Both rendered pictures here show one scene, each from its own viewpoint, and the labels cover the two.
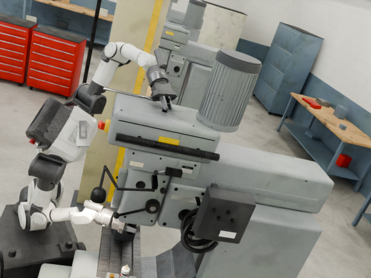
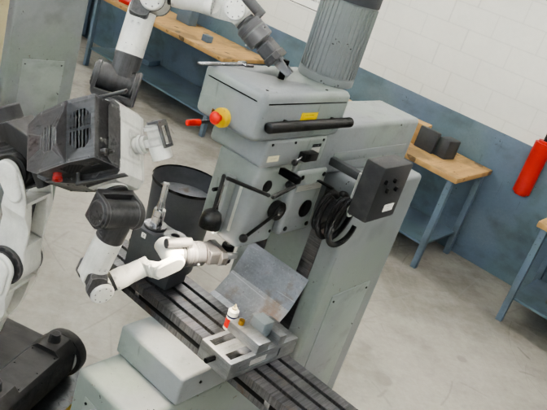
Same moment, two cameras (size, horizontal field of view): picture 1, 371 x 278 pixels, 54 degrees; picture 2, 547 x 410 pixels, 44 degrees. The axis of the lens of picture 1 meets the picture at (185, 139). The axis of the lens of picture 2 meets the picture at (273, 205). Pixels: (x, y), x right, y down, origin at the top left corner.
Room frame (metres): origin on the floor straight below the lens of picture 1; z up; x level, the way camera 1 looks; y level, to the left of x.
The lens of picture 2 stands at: (-0.16, 1.52, 2.38)
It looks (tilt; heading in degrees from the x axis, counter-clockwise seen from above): 23 degrees down; 318
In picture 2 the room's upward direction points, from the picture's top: 18 degrees clockwise
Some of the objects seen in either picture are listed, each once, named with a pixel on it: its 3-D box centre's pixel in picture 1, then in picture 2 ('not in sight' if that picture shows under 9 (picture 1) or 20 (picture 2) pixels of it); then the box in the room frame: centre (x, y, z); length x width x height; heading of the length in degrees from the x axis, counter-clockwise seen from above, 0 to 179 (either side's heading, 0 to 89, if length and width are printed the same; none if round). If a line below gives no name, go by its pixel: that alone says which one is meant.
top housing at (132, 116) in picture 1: (163, 127); (276, 100); (1.54, 0.11, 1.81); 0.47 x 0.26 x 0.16; 105
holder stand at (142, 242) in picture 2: (124, 215); (159, 251); (1.83, 0.21, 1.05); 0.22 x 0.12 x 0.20; 23
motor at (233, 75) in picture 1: (228, 90); (339, 34); (1.60, -0.12, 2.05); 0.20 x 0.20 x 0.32
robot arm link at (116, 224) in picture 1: (114, 220); (204, 253); (1.54, 0.22, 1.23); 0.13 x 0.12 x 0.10; 0
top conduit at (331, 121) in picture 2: (168, 146); (311, 124); (1.40, 0.06, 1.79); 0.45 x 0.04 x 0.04; 105
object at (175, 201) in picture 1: (180, 194); (280, 186); (1.58, -0.06, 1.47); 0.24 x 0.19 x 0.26; 15
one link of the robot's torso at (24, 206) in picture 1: (35, 214); not in sight; (2.02, 0.83, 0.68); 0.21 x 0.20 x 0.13; 37
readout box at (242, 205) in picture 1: (223, 216); (382, 188); (1.29, -0.25, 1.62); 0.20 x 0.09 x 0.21; 105
